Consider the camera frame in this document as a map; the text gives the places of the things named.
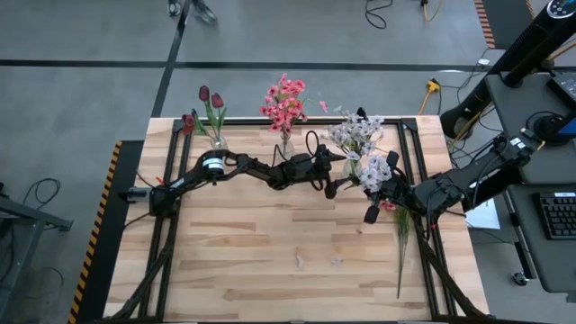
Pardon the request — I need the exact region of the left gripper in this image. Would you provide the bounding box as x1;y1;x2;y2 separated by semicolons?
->
287;142;362;201

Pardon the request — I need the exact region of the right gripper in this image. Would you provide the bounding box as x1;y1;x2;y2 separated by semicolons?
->
363;149;422;226

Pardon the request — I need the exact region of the ribbed round glass vase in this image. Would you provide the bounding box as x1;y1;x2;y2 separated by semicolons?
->
341;157;364;181

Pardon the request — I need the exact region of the white artificial flower bunch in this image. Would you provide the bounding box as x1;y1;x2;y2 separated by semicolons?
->
358;153;394;194
321;105;361;157
346;112;388;163

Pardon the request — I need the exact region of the tall conical glass vase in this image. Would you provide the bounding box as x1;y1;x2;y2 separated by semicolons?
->
277;133;298;163

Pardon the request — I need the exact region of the pink artificial flower bunch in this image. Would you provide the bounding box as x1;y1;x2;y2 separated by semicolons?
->
377;200;413;301
268;73;308;107
257;96;329;135

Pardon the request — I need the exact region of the dark red artificial tulip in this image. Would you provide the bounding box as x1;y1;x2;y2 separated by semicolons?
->
181;112;211;139
211;92;229;140
198;84;217;140

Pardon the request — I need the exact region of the diamond-cut glass vase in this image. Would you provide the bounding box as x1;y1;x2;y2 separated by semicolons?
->
210;133;230;152

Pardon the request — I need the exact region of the white paper sheet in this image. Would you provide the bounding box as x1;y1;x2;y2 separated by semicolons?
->
464;197;502;231

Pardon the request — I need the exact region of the yellow power plug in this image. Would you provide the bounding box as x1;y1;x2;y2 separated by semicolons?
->
417;77;442;116

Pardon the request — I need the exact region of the black keyboard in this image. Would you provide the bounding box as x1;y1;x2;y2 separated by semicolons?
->
534;191;576;241

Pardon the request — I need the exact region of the grey desk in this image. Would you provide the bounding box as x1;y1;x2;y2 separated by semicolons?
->
484;71;576;303

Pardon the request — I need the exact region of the orange-striped black floor mat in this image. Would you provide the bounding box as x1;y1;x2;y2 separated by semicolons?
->
473;0;539;50

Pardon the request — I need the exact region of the black tower fan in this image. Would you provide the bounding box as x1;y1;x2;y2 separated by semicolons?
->
439;0;576;140

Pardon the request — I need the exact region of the hazard-striped black platform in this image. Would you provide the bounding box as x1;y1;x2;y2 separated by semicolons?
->
67;139;146;324

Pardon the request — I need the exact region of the grey metal cart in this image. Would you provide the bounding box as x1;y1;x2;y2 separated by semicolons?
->
0;179;75;324

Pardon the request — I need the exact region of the yellow cable by fan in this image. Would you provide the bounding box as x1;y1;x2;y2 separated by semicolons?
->
449;105;485;143

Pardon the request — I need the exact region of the black aluminium table frame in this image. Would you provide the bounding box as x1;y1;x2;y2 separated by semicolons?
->
105;107;496;324

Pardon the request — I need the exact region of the black floor cable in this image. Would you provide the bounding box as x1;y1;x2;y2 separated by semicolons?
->
364;0;395;31

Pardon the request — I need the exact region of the yellow floor cable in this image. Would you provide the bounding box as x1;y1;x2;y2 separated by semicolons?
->
420;0;446;23

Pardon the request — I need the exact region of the black cable loop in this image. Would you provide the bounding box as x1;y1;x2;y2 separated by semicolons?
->
22;176;63;209

